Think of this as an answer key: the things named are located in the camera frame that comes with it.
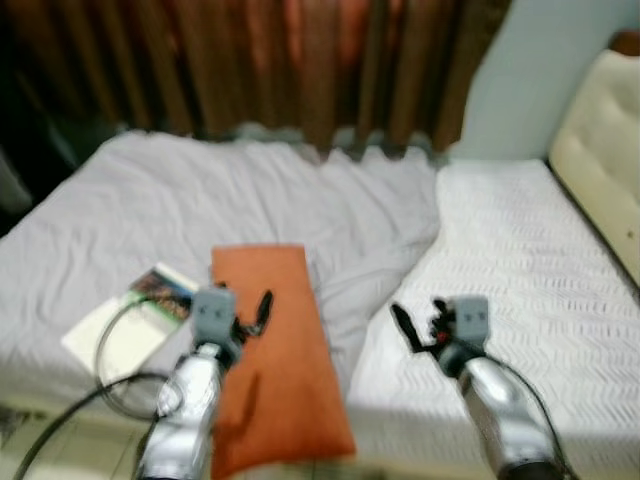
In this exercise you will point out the orange pillow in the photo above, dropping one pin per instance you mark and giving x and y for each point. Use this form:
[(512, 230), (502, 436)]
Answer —
[(280, 380)]

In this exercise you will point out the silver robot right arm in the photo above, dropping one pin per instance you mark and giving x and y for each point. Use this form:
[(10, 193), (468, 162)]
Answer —
[(500, 410)]

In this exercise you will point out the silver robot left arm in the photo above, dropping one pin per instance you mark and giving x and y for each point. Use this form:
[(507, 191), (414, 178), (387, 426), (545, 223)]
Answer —
[(185, 410)]

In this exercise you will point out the white patterned mattress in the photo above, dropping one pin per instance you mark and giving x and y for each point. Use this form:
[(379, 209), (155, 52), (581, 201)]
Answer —
[(520, 300)]

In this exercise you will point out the white book with landscape photo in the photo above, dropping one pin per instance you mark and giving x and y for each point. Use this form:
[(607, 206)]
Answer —
[(110, 340)]

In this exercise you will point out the grey duvet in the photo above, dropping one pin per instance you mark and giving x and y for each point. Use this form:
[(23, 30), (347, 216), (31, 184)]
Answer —
[(150, 200)]

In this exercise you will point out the cream padded headboard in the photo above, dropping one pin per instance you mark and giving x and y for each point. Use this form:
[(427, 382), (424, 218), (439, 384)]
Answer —
[(605, 140)]

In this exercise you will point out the rust brown curtain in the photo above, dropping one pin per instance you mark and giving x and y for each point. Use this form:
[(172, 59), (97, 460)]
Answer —
[(250, 60)]

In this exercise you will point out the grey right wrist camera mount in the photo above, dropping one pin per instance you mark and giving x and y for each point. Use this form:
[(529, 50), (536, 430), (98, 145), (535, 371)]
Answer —
[(472, 318)]

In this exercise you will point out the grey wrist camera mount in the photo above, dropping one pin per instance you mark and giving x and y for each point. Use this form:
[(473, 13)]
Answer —
[(472, 318), (212, 315)]

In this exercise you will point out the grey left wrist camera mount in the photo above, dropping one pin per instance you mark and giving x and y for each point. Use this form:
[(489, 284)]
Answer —
[(212, 315)]

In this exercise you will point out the brown wooden bed frame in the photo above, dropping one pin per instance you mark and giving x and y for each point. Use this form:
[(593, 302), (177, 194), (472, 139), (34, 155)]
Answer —
[(628, 42)]

